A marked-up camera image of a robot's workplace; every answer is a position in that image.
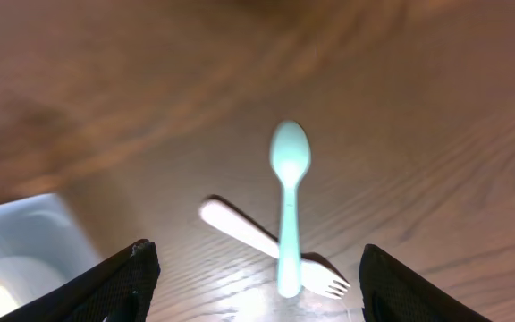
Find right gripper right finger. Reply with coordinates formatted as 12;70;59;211
359;244;489;322

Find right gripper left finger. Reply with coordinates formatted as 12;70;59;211
0;239;161;322

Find pink white plastic fork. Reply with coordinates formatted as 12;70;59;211
198;198;350;299

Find mint green plastic spoon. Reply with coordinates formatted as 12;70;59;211
270;121;311;298

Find clear plastic container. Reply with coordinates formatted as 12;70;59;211
0;193;102;317

